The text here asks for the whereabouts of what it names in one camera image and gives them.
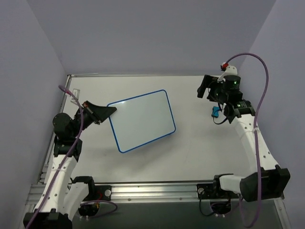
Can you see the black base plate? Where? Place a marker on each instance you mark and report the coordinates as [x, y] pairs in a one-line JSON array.
[[207, 191], [102, 192]]

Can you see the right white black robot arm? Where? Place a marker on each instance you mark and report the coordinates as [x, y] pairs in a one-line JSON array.
[[267, 179]]

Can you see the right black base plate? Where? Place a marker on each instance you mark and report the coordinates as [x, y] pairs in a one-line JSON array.
[[207, 191]]

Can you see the blue whiteboard eraser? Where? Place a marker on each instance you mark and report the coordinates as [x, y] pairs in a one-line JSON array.
[[215, 111]]

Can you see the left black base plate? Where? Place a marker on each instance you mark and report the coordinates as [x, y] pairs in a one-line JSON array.
[[102, 192]]

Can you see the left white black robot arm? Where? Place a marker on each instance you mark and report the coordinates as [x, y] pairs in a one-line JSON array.
[[55, 214]]

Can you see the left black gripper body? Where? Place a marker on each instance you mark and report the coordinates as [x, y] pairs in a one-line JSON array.
[[90, 113]]

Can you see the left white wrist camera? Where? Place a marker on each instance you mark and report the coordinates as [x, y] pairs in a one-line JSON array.
[[75, 97]]

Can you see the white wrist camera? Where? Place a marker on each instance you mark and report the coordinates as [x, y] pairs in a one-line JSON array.
[[75, 97], [227, 70]]

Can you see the aluminium front rail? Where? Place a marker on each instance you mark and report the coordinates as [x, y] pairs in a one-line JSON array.
[[132, 192]]

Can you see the blue framed whiteboard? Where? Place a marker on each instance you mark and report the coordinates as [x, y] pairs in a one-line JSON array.
[[141, 120]]

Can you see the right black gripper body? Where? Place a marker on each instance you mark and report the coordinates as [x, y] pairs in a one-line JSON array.
[[205, 86]]

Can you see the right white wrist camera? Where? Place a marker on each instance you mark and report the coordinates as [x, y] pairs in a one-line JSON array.
[[227, 70]]

